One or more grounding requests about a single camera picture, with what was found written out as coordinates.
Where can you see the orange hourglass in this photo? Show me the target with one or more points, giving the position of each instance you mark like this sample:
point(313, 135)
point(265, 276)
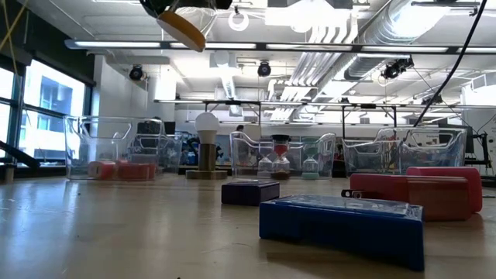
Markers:
point(182, 33)

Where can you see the black hourglass red sand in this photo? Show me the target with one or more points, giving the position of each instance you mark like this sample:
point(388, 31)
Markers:
point(281, 138)

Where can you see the lavender wall charger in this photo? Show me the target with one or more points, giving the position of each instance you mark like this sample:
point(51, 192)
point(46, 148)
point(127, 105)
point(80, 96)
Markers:
point(143, 159)

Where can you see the purple hourglass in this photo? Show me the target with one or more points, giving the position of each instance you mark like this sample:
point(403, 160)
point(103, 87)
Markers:
point(265, 164)

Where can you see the small red wall charger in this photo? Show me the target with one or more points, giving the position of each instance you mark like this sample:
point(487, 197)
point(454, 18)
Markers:
point(101, 169)

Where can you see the teal hourglass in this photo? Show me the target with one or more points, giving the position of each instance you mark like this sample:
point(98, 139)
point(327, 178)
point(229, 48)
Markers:
point(310, 174)

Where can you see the long ceiling light bar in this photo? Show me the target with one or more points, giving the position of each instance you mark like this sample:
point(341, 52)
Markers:
point(271, 45)

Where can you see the black ceiling spotlight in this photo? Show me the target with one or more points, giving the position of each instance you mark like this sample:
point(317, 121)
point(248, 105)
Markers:
point(136, 73)
point(264, 69)
point(393, 69)
point(432, 100)

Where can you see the white bulb brass lamp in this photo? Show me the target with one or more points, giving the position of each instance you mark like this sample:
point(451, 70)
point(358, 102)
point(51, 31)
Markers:
point(207, 122)

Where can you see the person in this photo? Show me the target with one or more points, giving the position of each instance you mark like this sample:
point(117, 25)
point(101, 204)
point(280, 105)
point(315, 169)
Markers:
point(240, 128)

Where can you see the large window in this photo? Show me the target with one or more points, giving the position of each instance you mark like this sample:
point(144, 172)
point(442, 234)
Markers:
point(54, 116)

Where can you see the blue lit monitor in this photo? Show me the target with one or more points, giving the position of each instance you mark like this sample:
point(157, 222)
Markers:
point(190, 153)

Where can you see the clear plastic bin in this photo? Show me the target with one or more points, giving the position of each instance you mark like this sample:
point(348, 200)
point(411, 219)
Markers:
point(426, 151)
point(329, 155)
point(71, 147)

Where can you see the purple small calculator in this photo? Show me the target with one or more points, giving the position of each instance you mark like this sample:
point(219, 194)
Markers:
point(250, 193)

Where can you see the blue small calculator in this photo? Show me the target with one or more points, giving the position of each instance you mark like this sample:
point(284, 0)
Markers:
point(341, 232)

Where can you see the black metal stand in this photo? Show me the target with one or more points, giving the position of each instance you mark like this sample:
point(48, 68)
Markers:
point(484, 147)

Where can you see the black background rig frame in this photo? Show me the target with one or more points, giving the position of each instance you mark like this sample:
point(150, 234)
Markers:
point(232, 102)

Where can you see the silver ventilation duct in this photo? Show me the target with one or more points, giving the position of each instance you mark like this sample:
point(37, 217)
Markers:
point(387, 27)

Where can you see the small white post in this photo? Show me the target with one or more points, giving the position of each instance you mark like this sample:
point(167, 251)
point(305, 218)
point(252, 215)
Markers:
point(9, 172)

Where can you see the dark red wall charger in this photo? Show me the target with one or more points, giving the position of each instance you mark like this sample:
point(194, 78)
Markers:
point(426, 197)

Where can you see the pink-red wall charger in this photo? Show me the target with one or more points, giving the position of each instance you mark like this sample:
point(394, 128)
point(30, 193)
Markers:
point(474, 190)

